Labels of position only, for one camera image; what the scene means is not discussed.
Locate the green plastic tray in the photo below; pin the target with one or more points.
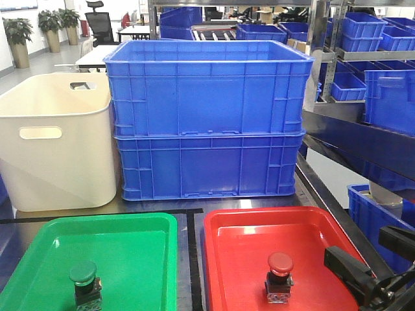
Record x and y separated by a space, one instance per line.
135 254

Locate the green push button switch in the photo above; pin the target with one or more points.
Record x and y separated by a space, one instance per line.
87 285

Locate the lower stacked blue crate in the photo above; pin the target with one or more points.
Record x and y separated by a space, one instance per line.
173 168

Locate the black office chair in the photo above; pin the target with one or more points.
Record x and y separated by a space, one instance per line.
100 24

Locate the cream plastic basket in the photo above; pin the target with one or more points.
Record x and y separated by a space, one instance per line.
57 149

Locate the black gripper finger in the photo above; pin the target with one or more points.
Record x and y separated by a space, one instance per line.
352 272
397 240

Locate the stacked blue crate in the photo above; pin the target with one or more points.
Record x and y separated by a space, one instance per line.
181 88
173 168

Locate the upper stacked blue crate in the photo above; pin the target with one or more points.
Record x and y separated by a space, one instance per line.
181 88

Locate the red plastic tray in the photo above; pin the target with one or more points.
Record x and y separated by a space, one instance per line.
238 243

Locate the red push button switch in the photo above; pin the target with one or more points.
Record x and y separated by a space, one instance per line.
279 279

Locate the potted plant background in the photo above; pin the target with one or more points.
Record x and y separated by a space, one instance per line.
18 32

